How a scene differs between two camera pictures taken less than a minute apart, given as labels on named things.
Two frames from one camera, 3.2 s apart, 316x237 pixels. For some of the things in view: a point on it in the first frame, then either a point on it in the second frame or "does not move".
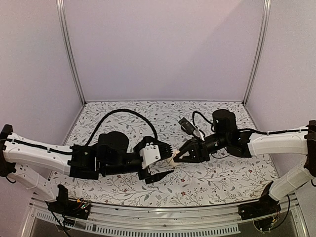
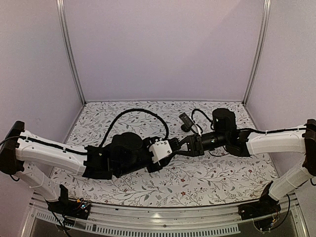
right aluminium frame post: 259,47 does not move
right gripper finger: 189,144 to 186,139
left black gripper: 152,178 to 158,167
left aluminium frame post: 60,8 does not move
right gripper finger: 184,159 to 184,153
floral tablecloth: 237,179 does not move
